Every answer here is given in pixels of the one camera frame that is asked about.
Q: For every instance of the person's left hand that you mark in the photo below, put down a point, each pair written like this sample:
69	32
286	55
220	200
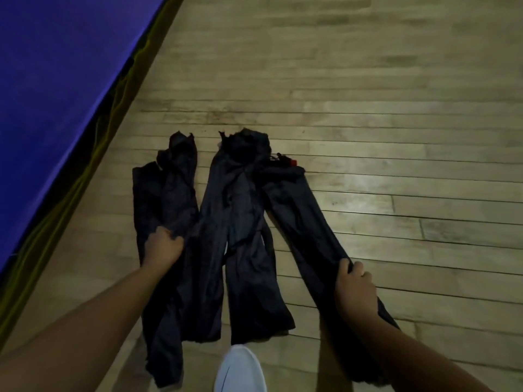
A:
161	251

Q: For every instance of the person's right hand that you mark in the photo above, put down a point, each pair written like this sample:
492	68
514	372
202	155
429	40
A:
354	293

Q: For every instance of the person's left fingers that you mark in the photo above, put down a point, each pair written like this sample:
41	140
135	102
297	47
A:
168	235

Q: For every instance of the person's right thumb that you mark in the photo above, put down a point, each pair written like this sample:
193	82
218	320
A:
343	271

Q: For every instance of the dark navy jacket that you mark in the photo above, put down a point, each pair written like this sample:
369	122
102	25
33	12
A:
171	191

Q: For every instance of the dark navy trousers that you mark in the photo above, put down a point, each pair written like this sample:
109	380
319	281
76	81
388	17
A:
245	208

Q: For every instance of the person's right forearm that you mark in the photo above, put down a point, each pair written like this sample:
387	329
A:
412	355

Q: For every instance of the person's left forearm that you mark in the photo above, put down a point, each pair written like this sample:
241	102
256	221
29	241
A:
85	334

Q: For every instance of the white shoe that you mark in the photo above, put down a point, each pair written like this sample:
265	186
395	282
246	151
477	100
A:
240	371

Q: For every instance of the blue gym mat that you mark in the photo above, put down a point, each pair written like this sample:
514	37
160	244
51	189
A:
53	97

